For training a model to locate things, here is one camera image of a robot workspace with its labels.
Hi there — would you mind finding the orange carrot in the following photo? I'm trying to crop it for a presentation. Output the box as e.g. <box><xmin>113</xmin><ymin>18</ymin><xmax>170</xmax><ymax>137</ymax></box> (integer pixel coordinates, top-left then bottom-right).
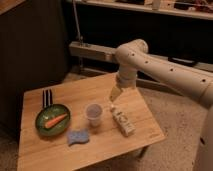
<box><xmin>45</xmin><ymin>113</ymin><xmax>67</xmax><ymax>129</ymax></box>

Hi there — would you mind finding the green plate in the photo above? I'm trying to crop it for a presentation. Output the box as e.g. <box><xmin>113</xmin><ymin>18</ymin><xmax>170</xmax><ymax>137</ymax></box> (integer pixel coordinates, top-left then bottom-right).
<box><xmin>35</xmin><ymin>104</ymin><xmax>71</xmax><ymax>137</ymax></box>

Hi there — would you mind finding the metal rail beam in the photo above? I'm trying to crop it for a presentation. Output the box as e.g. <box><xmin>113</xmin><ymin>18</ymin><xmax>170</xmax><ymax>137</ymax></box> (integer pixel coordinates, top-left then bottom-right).
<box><xmin>69</xmin><ymin>41</ymin><xmax>213</xmax><ymax>72</ymax></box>

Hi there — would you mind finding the blue sponge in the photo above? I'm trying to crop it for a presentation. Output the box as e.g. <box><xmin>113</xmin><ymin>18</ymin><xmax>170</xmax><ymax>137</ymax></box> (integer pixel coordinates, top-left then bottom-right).
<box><xmin>67</xmin><ymin>130</ymin><xmax>90</xmax><ymax>146</ymax></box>

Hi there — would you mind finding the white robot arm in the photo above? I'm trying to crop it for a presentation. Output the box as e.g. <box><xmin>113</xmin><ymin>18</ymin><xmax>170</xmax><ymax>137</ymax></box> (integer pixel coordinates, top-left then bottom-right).
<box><xmin>109</xmin><ymin>39</ymin><xmax>213</xmax><ymax>171</ymax></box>

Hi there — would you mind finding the background shelf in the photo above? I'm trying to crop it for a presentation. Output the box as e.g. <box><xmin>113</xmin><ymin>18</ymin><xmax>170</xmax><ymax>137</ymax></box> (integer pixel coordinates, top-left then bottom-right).
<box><xmin>75</xmin><ymin>0</ymin><xmax>213</xmax><ymax>21</ymax></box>

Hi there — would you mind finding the black striped object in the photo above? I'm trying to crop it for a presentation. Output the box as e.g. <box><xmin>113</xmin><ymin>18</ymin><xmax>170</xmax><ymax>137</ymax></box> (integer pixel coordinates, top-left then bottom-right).
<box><xmin>42</xmin><ymin>89</ymin><xmax>53</xmax><ymax>108</ymax></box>

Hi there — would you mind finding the white tube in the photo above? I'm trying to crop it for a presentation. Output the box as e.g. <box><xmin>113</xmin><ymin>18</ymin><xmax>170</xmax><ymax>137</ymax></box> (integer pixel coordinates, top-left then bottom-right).
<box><xmin>110</xmin><ymin>105</ymin><xmax>135</xmax><ymax>137</ymax></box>

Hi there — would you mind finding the vertical metal pole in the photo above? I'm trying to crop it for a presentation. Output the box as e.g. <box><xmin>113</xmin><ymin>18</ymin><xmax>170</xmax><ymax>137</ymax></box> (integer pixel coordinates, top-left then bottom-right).
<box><xmin>72</xmin><ymin>0</ymin><xmax>83</xmax><ymax>45</ymax></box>

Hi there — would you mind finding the wooden table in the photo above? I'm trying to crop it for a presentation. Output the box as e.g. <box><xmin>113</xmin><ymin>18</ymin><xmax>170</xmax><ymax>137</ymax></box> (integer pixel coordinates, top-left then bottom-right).
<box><xmin>17</xmin><ymin>74</ymin><xmax>165</xmax><ymax>171</ymax></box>

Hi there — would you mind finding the clear plastic cup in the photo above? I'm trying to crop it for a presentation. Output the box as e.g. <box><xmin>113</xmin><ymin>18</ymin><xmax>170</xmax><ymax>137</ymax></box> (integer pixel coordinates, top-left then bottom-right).
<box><xmin>85</xmin><ymin>104</ymin><xmax>103</xmax><ymax>127</ymax></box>

